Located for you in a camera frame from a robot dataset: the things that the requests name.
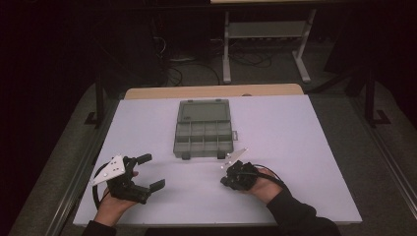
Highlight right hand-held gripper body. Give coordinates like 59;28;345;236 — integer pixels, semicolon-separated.
219;147;261;192

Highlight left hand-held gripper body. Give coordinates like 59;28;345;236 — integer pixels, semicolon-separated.
89;154;152;206

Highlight transparent grey compartment box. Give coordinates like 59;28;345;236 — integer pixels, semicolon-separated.
172;98;239;161

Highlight person's right hand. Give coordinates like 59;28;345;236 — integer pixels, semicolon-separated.
245;167;285;206

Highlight white table board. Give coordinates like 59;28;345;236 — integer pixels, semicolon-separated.
73;94;364;228

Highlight black metal stand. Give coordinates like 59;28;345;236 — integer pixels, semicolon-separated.
364;63;391;128
84;73;106;129

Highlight wooden table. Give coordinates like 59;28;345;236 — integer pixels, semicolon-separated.
124;83;305;100

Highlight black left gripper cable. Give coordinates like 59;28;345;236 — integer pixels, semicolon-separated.
90;161;111;211

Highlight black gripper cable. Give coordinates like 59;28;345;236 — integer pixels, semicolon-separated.
253;163;287;192
90;161;111;211

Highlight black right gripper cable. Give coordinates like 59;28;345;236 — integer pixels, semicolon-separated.
253;163;287;192

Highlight aluminium rail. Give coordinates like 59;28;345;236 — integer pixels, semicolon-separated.
43;97;120;236
347;97;417;212

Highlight black floor cables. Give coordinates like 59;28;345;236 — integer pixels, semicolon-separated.
151;34;273;88

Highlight grey metal desk frame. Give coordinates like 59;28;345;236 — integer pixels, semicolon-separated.
221;9;318;85

